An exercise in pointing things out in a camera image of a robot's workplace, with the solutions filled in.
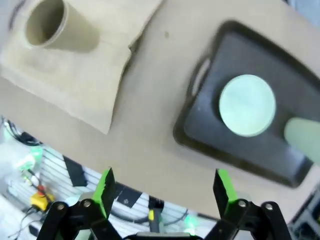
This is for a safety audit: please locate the green-padded black right gripper right finger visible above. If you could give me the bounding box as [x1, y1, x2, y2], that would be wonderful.
[204, 168, 293, 240]

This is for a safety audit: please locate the green-padded black right gripper left finger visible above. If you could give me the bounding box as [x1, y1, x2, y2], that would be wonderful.
[37, 166, 123, 240]

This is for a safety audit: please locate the light green bowl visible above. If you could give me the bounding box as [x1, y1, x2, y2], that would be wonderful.
[218, 74, 277, 138]

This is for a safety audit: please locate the light green tall cup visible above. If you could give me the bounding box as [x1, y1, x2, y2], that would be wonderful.
[283, 117, 320, 164]

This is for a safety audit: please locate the beige cloth mat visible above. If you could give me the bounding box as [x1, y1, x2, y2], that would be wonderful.
[0, 0, 165, 136]

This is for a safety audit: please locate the brown tall cup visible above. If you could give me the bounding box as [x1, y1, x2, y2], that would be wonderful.
[24, 0, 101, 54]

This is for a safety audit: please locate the yellow emergency stop box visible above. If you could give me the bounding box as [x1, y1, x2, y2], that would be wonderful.
[29, 191, 55, 211]

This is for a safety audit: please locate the dark brown handled tray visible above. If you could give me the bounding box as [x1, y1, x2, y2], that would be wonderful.
[172, 19, 320, 189]

